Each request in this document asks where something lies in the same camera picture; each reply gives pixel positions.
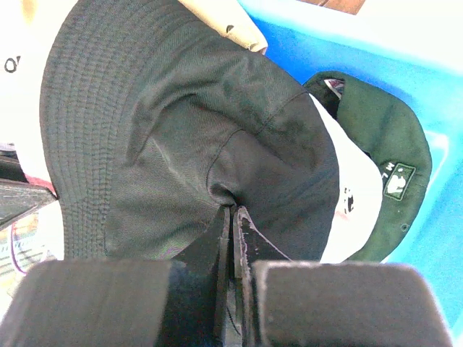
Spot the blue plastic bin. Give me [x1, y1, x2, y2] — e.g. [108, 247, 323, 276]
[242, 1, 462, 340]

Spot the black bucket hat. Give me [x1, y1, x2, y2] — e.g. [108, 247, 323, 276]
[40, 1, 339, 260]

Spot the green and white baseball cap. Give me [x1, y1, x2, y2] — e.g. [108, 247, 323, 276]
[305, 72, 432, 263]

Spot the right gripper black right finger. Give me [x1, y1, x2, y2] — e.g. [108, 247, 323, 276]
[232, 206, 289, 346]

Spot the beige cap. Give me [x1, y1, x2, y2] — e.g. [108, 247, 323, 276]
[179, 0, 268, 55]

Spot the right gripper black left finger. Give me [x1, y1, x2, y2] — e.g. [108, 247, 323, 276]
[158, 207, 231, 346]

